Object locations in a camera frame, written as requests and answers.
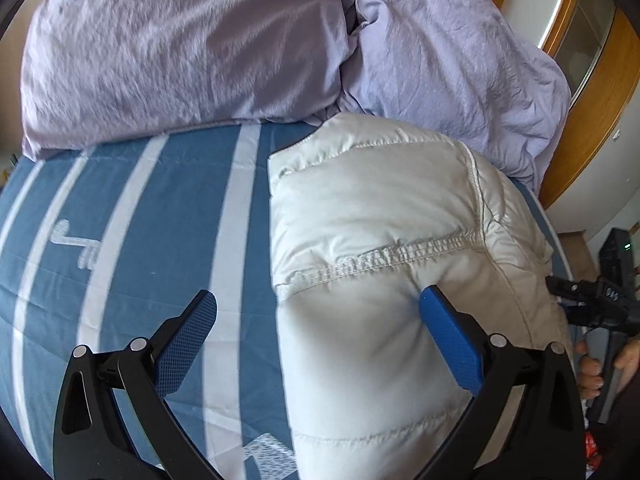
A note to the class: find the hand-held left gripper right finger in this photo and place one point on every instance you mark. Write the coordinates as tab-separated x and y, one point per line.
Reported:
450	335

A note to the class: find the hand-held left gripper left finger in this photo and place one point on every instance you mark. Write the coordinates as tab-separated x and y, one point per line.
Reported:
186	340

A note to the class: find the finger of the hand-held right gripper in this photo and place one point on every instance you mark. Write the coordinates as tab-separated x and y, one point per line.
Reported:
567	287
575	316

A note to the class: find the cream quilted down jacket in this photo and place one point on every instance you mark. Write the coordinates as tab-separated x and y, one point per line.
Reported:
390	210

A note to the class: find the person's right hand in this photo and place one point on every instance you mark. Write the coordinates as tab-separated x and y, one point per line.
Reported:
590	375

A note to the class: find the blue white-striped bed sheet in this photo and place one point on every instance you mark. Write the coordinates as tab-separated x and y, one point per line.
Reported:
150	240

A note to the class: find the wooden bed headboard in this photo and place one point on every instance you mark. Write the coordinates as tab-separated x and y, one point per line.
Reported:
595	125

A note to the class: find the lavender pillow, left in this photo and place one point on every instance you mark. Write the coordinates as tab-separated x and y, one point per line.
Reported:
175	50

